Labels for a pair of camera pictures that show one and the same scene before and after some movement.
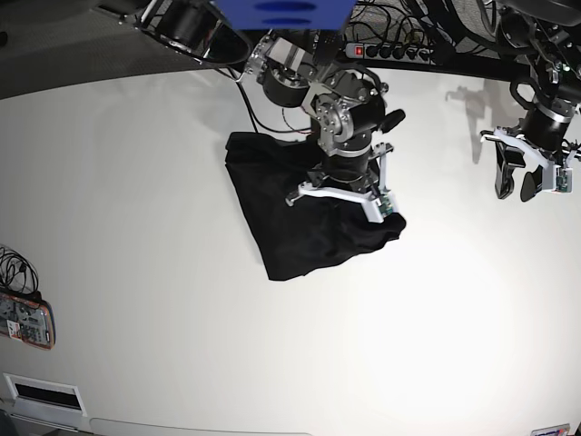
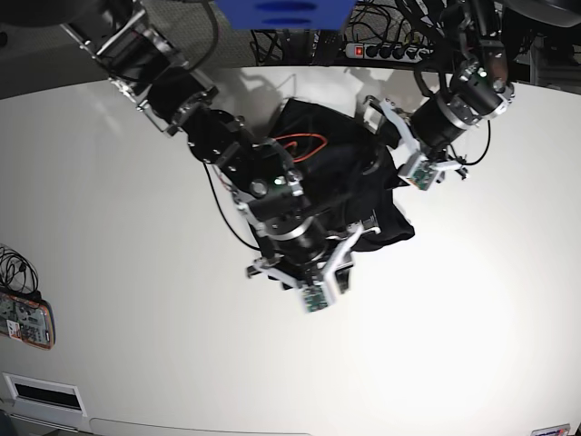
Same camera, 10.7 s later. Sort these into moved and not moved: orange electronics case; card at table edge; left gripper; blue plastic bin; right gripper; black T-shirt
Moved: left gripper; right gripper; black T-shirt
Not moved: card at table edge; orange electronics case; blue plastic bin
